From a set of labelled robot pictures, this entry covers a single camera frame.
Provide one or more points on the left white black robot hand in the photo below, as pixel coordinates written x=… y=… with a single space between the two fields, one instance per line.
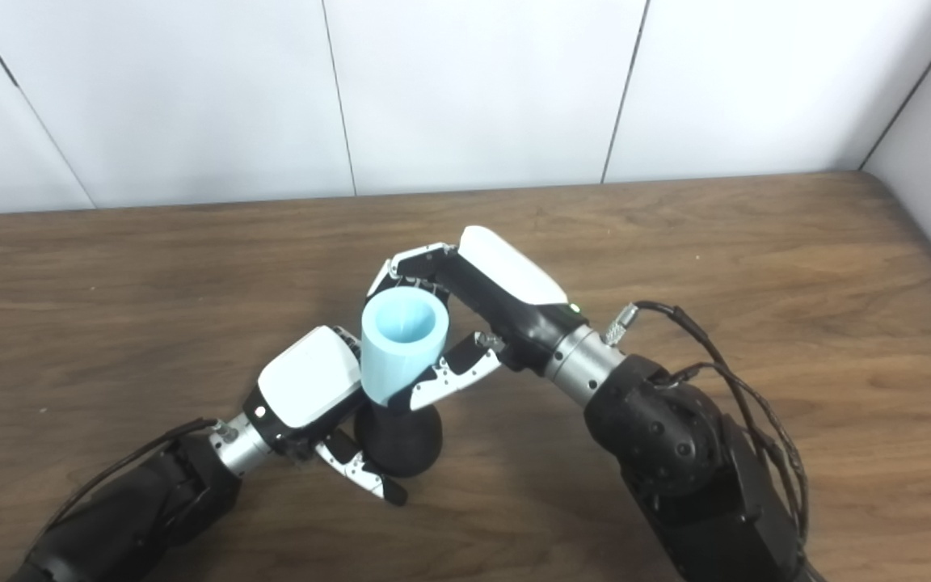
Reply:
x=308 y=380

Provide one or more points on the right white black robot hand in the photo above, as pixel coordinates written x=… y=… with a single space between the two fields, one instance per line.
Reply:
x=506 y=283

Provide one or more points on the light blue cylinder cup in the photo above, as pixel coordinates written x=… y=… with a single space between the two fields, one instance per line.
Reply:
x=393 y=364

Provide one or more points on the black funnel-shaped nozzle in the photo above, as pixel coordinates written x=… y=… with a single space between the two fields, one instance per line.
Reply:
x=401 y=440

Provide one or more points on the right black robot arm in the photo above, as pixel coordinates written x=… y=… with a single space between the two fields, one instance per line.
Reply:
x=676 y=444

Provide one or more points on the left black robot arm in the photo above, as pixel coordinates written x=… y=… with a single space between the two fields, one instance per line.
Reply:
x=134 y=509

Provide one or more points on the black wall panel hinge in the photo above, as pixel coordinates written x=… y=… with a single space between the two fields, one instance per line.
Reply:
x=6 y=69

